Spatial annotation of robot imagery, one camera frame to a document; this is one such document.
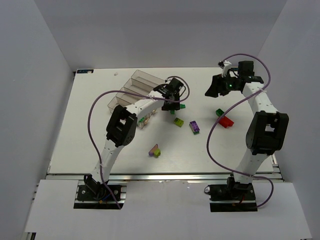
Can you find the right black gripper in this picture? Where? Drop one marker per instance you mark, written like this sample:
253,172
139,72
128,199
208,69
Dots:
219,85

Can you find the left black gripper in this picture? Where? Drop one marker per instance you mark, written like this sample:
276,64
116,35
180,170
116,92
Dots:
170,107

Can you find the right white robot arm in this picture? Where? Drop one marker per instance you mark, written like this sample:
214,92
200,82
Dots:
266,133

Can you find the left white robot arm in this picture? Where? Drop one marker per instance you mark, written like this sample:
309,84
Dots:
121,128

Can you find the green lego brick right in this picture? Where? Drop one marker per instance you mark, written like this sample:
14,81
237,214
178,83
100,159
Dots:
220,113

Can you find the clear container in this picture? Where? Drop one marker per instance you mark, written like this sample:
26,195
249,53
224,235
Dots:
113,105
145,81
142,85
132,89

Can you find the lime square lego brick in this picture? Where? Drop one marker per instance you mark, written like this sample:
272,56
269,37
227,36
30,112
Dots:
178,122

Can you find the red large lego brick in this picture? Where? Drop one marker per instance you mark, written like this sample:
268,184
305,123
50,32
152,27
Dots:
225,122

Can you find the purple and lime lego stack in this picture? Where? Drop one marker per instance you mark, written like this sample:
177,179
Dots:
155,151

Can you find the blue label left corner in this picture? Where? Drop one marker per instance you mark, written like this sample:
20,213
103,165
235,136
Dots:
84,71

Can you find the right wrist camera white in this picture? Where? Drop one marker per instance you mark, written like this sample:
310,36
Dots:
226,66

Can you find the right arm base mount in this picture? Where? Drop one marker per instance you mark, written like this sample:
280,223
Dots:
226,199

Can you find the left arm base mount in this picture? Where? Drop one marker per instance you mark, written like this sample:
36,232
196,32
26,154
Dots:
86,199

